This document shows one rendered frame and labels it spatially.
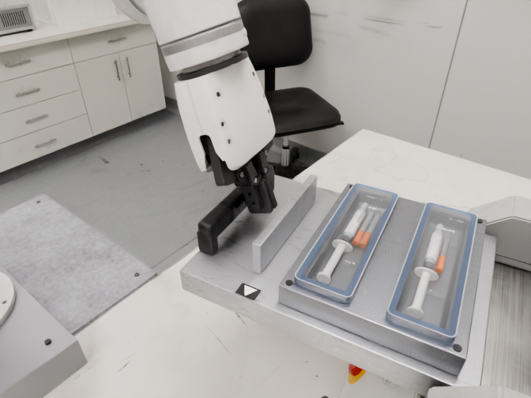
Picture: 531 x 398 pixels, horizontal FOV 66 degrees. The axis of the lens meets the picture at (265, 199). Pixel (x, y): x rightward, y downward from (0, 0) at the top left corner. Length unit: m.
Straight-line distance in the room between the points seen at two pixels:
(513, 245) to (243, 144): 0.34
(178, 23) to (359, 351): 0.33
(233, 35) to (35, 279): 0.59
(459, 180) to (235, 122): 0.77
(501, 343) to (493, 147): 1.67
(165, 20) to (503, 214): 0.42
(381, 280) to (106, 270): 0.53
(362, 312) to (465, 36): 1.72
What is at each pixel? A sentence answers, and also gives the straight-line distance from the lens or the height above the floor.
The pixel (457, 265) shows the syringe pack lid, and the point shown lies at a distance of 0.44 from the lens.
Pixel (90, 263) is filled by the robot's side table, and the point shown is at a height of 0.75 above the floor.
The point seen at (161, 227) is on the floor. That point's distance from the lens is 2.09.
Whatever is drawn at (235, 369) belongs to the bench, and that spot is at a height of 0.75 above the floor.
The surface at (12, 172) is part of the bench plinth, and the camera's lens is 2.78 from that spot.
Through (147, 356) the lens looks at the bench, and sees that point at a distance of 0.66.
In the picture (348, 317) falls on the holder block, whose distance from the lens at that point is 0.38.
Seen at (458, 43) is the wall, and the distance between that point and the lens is 2.02.
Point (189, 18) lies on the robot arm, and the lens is 0.39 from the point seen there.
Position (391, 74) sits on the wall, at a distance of 2.15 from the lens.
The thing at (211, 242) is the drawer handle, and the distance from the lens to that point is 0.45.
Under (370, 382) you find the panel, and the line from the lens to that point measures 0.54.
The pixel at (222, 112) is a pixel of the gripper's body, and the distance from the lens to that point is 0.40.
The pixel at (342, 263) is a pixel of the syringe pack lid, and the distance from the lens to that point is 0.40.
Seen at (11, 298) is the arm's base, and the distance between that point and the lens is 0.73.
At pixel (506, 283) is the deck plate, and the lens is 0.56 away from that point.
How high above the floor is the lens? 1.28
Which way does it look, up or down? 35 degrees down
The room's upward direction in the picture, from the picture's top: straight up
